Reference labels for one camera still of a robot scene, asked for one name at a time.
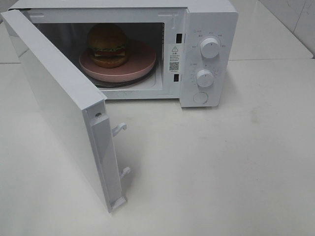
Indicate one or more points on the pink round plate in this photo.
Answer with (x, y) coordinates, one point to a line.
(142, 58)

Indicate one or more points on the glass microwave turntable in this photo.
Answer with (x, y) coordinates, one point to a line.
(102, 84)

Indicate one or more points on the lower white timer knob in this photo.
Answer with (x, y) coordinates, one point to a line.
(204, 78)

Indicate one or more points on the burger with lettuce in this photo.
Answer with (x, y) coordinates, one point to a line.
(108, 45)

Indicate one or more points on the white microwave oven body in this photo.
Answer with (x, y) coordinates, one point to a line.
(173, 28)

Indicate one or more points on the round white door button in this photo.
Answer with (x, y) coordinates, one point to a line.
(200, 97)

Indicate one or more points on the white microwave door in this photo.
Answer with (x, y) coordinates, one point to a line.
(73, 107)

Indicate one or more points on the upper white power knob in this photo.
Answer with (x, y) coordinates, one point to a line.
(210, 47)

